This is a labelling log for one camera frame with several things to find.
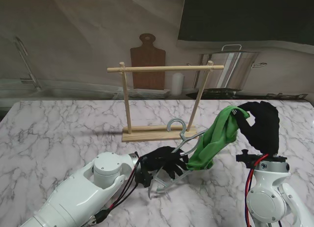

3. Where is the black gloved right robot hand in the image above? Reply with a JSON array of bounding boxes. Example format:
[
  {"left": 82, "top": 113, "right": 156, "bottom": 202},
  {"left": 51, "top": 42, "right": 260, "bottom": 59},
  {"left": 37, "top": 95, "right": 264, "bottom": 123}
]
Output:
[{"left": 235, "top": 101, "right": 281, "bottom": 155}]

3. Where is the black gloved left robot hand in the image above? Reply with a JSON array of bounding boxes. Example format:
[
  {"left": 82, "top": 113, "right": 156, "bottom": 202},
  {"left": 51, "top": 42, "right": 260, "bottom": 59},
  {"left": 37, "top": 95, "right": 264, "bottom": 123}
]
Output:
[{"left": 141, "top": 146, "right": 191, "bottom": 181}]

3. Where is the grey plastic clothes hanger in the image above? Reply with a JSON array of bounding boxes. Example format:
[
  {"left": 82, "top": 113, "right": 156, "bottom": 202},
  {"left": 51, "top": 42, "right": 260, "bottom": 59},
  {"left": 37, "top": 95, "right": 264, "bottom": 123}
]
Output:
[{"left": 147, "top": 118, "right": 209, "bottom": 199}]

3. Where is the green microfibre towel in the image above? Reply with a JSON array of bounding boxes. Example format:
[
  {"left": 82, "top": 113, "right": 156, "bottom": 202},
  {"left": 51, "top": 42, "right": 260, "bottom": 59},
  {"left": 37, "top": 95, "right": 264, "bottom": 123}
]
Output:
[{"left": 185, "top": 105, "right": 251, "bottom": 171}]

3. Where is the wooden hanging rack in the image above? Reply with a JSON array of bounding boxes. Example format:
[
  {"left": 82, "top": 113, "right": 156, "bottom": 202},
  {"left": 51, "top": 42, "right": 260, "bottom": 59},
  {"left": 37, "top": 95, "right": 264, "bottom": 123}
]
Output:
[{"left": 106, "top": 60, "right": 225, "bottom": 142}]

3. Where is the printed steel stock pot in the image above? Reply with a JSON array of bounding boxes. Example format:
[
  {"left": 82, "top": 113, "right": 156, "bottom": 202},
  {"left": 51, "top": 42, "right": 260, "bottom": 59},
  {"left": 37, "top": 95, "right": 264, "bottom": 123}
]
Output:
[{"left": 193, "top": 44, "right": 267, "bottom": 91}]

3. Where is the printed white bottle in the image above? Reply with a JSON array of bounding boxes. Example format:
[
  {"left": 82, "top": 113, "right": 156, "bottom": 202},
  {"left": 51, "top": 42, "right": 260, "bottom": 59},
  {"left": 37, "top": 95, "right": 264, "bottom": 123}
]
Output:
[{"left": 171, "top": 72, "right": 185, "bottom": 96}]

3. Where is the brown printed cutting board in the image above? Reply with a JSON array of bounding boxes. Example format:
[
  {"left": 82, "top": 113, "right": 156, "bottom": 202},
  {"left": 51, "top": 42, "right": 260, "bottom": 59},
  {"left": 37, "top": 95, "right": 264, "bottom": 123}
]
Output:
[{"left": 130, "top": 33, "right": 167, "bottom": 90}]

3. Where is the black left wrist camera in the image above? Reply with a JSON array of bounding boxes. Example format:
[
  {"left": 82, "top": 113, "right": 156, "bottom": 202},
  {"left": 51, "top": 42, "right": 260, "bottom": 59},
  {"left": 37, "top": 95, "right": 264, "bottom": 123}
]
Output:
[{"left": 134, "top": 163, "right": 153, "bottom": 189}]

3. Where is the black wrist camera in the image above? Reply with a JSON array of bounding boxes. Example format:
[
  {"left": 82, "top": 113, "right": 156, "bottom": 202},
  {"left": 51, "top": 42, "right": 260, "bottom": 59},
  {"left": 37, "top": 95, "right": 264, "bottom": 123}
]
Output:
[
  {"left": 235, "top": 149, "right": 259, "bottom": 169},
  {"left": 134, "top": 163, "right": 153, "bottom": 189}
]

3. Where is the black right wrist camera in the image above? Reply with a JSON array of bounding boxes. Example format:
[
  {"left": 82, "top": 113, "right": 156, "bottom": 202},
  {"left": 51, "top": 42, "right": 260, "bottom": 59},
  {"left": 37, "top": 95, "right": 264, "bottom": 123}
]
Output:
[{"left": 235, "top": 149, "right": 259, "bottom": 169}]

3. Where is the red and black left arm cable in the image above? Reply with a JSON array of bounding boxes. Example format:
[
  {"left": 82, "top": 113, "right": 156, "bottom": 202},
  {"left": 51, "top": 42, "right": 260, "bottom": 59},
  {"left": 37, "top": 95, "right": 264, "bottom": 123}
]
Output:
[{"left": 89, "top": 157, "right": 143, "bottom": 218}]

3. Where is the red and black arm cable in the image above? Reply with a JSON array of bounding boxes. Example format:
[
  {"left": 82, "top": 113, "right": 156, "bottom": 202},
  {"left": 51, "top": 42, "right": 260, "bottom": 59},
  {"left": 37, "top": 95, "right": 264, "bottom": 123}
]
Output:
[
  {"left": 244, "top": 155, "right": 268, "bottom": 227},
  {"left": 89, "top": 157, "right": 143, "bottom": 218}
]

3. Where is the red and black right arm cable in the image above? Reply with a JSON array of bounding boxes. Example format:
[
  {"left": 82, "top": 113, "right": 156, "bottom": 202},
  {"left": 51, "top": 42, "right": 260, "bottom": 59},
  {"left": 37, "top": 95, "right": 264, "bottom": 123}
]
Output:
[{"left": 244, "top": 155, "right": 268, "bottom": 227}]

